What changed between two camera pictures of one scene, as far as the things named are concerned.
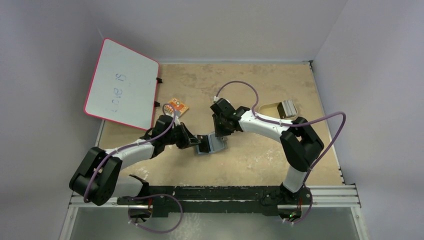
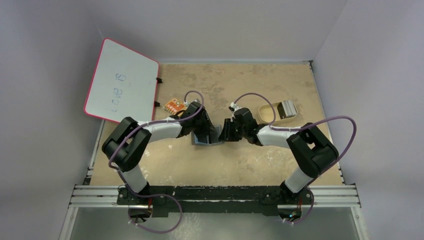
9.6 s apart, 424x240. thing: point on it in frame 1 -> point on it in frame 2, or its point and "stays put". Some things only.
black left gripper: x=188 y=139 -> x=207 y=126
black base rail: x=249 y=200 stays put
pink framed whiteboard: x=123 y=87 stays put
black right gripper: x=218 y=126 -> x=231 y=128
